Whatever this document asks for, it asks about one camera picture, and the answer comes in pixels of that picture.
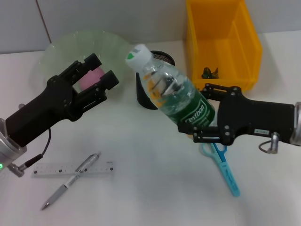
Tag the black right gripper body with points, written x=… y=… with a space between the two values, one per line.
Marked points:
x=258 y=120

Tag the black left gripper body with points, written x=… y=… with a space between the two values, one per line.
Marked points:
x=47 y=106

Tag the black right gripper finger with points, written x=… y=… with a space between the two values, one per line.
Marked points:
x=207 y=134
x=216 y=90

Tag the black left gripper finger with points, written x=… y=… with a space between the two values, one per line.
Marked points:
x=101 y=87
x=87 y=62

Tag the pink peach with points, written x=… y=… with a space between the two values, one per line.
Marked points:
x=90 y=78

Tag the green plastic wrapper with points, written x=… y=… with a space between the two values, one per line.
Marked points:
x=208 y=74

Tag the clear green-label water bottle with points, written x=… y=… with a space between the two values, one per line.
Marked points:
x=188 y=103

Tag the blue teal scissors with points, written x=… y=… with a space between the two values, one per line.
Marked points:
x=228 y=174

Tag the green wavy fruit plate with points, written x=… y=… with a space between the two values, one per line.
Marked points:
x=58 y=47

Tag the black mesh pen holder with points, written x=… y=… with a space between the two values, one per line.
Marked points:
x=143 y=96

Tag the clear plastic ruler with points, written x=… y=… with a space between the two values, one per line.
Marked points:
x=47 y=169

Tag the grey white ballpoint pen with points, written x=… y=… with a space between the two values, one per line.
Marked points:
x=56 y=194

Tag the yellow plastic bin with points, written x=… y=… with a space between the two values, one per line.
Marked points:
x=249 y=47

